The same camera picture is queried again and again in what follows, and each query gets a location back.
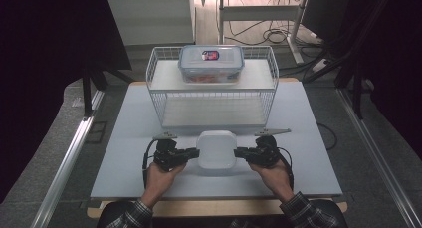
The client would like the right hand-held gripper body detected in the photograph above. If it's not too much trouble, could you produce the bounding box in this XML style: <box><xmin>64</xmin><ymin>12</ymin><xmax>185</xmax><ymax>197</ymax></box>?
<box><xmin>247</xmin><ymin>127</ymin><xmax>293</xmax><ymax>169</ymax></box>

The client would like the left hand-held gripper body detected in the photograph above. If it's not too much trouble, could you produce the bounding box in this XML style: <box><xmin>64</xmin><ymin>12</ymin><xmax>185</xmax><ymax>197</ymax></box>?
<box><xmin>151</xmin><ymin>131</ymin><xmax>187</xmax><ymax>172</ymax></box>

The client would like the white square lidded box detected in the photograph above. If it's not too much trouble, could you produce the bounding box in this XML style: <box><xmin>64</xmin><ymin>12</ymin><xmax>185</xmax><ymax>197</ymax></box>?
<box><xmin>195</xmin><ymin>129</ymin><xmax>238</xmax><ymax>170</ymax></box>

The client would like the white wire shelf rack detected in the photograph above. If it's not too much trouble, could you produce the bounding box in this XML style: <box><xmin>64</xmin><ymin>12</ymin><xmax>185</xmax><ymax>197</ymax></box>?
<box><xmin>145</xmin><ymin>45</ymin><xmax>280</xmax><ymax>130</ymax></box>

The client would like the clear plastic container blue label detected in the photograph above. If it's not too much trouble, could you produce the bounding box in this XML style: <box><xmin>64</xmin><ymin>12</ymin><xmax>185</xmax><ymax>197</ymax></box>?
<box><xmin>177</xmin><ymin>44</ymin><xmax>246</xmax><ymax>85</ymax></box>

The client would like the person's left hand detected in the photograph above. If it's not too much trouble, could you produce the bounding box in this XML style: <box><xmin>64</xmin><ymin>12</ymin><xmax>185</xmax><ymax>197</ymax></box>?
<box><xmin>142</xmin><ymin>161</ymin><xmax>187</xmax><ymax>202</ymax></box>

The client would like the person's right hand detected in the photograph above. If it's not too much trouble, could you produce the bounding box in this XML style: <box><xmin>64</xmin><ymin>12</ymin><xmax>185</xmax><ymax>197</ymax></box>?
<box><xmin>249</xmin><ymin>159</ymin><xmax>296</xmax><ymax>203</ymax></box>

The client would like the black floor grille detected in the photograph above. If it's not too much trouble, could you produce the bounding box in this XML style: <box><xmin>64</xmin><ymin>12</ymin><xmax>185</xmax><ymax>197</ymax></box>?
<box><xmin>84</xmin><ymin>120</ymin><xmax>109</xmax><ymax>144</ymax></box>

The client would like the black metal stand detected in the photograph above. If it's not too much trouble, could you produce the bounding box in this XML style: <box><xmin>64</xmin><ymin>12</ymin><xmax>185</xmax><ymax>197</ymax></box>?
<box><xmin>81</xmin><ymin>63</ymin><xmax>134</xmax><ymax>118</ymax></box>

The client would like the white power strip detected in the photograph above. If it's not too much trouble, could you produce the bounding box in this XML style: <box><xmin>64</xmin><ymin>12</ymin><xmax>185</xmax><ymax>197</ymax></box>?
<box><xmin>311</xmin><ymin>58</ymin><xmax>330</xmax><ymax>74</ymax></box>

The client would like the white cabinet panel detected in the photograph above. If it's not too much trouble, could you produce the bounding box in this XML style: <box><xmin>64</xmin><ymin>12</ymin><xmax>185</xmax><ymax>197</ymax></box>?
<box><xmin>106</xmin><ymin>0</ymin><xmax>197</xmax><ymax>47</ymax></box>

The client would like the dark curtain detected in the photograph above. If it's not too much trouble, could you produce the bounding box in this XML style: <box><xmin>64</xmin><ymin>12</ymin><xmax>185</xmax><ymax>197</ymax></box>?
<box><xmin>300</xmin><ymin>0</ymin><xmax>422</xmax><ymax>152</ymax></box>
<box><xmin>0</xmin><ymin>0</ymin><xmax>133</xmax><ymax>204</ymax></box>

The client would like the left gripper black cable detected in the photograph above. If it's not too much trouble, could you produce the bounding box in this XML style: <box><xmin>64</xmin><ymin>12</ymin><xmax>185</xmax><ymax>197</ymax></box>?
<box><xmin>141</xmin><ymin>138</ymin><xmax>161</xmax><ymax>190</ymax></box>

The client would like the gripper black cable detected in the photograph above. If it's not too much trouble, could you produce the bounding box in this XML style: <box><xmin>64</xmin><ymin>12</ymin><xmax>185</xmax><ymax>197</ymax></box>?
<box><xmin>141</xmin><ymin>138</ymin><xmax>161</xmax><ymax>190</ymax></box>
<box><xmin>278</xmin><ymin>146</ymin><xmax>296</xmax><ymax>191</ymax></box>

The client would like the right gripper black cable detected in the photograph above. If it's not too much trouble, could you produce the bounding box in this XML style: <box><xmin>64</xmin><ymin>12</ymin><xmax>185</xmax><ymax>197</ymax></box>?
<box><xmin>278</xmin><ymin>146</ymin><xmax>296</xmax><ymax>191</ymax></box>

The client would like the black cable loop on floor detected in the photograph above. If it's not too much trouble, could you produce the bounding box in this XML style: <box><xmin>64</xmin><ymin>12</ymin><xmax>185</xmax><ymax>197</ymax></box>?
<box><xmin>316</xmin><ymin>121</ymin><xmax>338</xmax><ymax>152</ymax></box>

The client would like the aluminium floor rail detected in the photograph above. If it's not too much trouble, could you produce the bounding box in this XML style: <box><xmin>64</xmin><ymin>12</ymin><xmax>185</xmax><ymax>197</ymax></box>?
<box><xmin>335</xmin><ymin>88</ymin><xmax>422</xmax><ymax>228</ymax></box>
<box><xmin>30</xmin><ymin>88</ymin><xmax>105</xmax><ymax>228</ymax></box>

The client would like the black floor cables bundle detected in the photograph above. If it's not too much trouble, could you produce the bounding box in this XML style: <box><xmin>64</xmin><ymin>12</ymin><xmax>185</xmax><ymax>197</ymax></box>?
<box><xmin>228</xmin><ymin>19</ymin><xmax>302</xmax><ymax>47</ymax></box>

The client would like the white metal desk frame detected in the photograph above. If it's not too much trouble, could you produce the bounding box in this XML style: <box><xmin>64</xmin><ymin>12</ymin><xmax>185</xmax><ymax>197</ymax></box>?
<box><xmin>217</xmin><ymin>0</ymin><xmax>311</xmax><ymax>65</ymax></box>

